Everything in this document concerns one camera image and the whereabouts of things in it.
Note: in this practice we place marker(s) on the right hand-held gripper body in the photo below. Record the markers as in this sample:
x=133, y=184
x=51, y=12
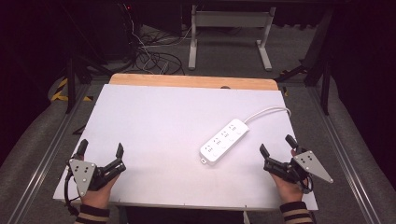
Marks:
x=311, y=165

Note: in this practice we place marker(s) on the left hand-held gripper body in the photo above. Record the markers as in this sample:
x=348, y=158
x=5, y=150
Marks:
x=83, y=174

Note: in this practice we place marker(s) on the white power strip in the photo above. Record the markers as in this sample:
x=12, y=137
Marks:
x=224, y=141

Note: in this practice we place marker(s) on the person's left hand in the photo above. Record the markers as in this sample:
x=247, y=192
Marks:
x=100, y=196

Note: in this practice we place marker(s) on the person's right hand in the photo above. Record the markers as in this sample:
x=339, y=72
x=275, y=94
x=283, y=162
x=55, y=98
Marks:
x=288, y=190

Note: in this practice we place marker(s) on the white board sheet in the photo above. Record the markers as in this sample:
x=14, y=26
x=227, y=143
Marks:
x=162, y=140

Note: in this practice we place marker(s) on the yellow black hazard tape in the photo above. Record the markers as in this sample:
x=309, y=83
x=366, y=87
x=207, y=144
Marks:
x=60, y=95

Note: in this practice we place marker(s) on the black metal stand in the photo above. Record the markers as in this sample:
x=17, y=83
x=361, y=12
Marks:
x=71, y=84
x=325, y=81

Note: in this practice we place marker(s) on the black curtain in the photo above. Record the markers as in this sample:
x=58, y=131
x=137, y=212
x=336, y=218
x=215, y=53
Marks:
x=367, y=77
x=25, y=77

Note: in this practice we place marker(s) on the wooden table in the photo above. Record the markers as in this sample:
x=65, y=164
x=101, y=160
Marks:
x=186, y=81

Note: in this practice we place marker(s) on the aluminium floor rail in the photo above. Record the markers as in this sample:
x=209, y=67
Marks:
x=46, y=158
x=345, y=158

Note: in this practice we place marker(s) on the white metal desk frame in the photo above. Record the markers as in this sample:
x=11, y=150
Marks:
x=230, y=19

